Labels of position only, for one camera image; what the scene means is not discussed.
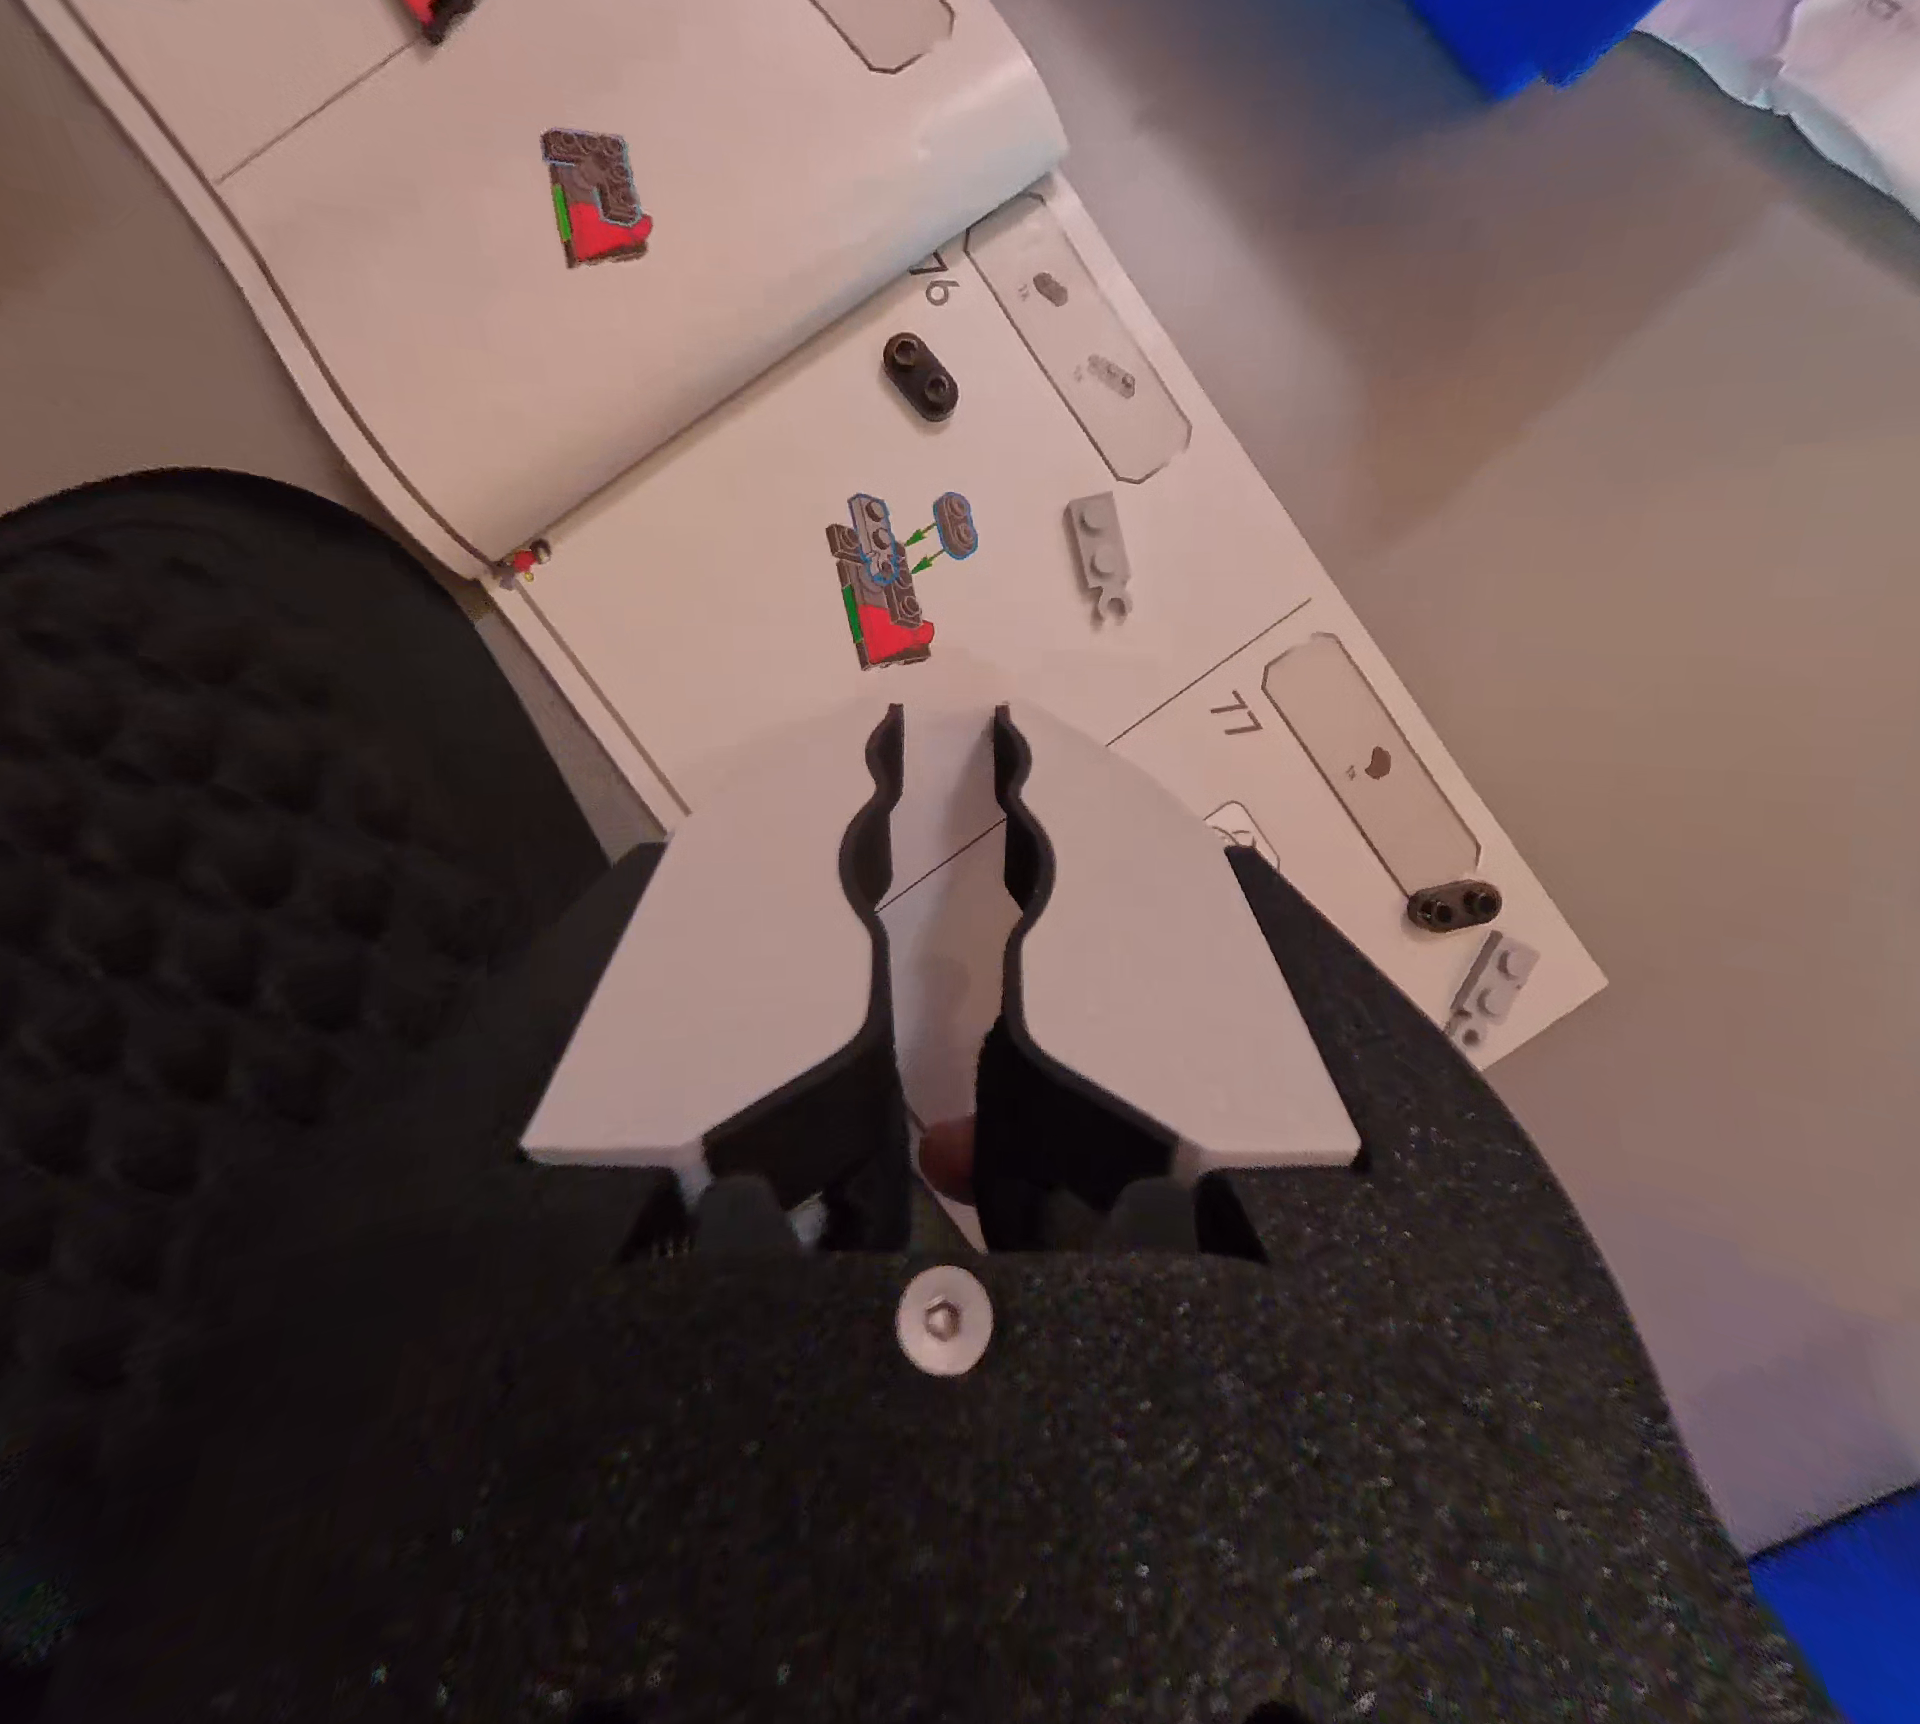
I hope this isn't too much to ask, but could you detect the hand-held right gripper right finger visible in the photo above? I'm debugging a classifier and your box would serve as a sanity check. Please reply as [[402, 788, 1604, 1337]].
[[971, 701, 1368, 1234]]

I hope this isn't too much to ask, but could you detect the white instruction booklet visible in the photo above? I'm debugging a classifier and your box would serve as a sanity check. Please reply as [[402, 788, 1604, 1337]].
[[0, 0, 1610, 1254]]

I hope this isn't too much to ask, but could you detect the grey brick plate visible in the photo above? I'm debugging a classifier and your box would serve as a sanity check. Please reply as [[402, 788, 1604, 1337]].
[[1063, 494, 1134, 624], [1446, 933, 1542, 1053]]

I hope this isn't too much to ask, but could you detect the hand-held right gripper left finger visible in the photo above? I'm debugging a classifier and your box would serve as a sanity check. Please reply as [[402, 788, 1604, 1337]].
[[513, 701, 918, 1234]]

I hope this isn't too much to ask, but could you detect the black quilted cushion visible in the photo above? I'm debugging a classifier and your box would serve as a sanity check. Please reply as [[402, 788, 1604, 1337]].
[[0, 466, 672, 1724]]

